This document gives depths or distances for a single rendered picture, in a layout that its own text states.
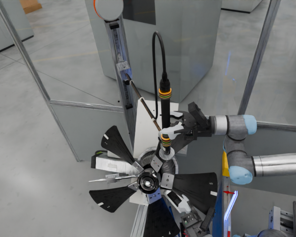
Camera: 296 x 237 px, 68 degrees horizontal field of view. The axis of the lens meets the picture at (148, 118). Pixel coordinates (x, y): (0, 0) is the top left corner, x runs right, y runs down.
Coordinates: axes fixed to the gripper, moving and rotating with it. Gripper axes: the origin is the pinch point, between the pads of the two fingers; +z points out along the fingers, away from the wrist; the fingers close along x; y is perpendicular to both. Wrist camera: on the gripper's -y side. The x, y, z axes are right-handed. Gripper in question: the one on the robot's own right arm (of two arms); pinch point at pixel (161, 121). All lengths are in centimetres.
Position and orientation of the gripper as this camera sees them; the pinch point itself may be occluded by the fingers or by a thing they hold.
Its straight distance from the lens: 86.2
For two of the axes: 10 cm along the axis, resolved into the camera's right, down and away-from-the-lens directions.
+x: 0.6, -7.1, 7.1
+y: 0.8, 7.1, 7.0
